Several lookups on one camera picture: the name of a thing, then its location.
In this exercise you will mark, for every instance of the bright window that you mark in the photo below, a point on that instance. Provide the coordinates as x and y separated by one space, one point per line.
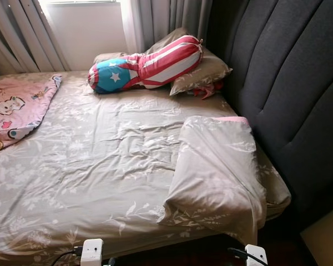
83 1

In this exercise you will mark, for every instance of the dark grey upholstered headboard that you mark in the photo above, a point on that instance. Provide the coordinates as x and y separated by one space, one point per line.
288 83

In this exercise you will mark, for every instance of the red cloth piece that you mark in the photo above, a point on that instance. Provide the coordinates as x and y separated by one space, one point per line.
202 91

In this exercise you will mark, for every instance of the beige floral bed sheet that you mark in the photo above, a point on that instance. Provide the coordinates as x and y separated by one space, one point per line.
100 166

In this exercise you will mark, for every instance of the grey curtain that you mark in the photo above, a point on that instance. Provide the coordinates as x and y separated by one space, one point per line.
22 33
177 16

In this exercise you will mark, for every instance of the striped star flag bolster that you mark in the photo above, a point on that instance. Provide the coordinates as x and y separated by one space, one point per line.
155 64

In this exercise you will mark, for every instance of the beige floral pillow pink edge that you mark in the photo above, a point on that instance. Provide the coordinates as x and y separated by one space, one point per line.
216 172

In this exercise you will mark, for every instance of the cream bedside cabinet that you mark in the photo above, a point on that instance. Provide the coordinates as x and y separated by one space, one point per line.
327 244

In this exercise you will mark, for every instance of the pink cartoon print blanket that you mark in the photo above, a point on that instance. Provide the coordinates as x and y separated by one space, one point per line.
16 105

